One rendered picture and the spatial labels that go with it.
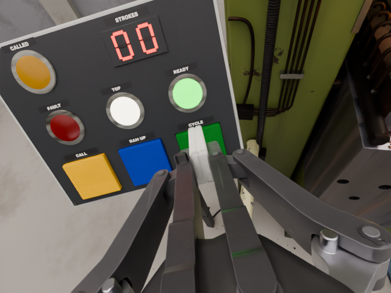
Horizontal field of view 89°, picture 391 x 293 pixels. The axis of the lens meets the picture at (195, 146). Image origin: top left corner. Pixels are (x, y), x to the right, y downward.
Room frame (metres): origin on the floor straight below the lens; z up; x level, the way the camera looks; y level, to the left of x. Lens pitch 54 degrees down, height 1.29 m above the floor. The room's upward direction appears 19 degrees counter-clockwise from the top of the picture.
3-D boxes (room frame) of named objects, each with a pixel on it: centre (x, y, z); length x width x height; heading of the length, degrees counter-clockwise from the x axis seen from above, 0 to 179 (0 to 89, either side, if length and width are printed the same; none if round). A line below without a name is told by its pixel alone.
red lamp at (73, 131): (0.26, 0.18, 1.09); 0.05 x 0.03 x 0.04; 59
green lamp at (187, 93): (0.24, -0.02, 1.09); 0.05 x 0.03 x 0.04; 59
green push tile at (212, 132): (0.20, -0.01, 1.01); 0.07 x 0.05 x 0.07; 84
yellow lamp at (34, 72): (0.30, 0.18, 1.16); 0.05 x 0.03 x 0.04; 59
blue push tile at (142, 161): (0.21, 0.09, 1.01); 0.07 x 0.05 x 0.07; 84
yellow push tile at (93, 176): (0.22, 0.19, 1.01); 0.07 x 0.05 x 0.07; 84
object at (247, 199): (0.22, -0.11, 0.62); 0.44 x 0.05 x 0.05; 149
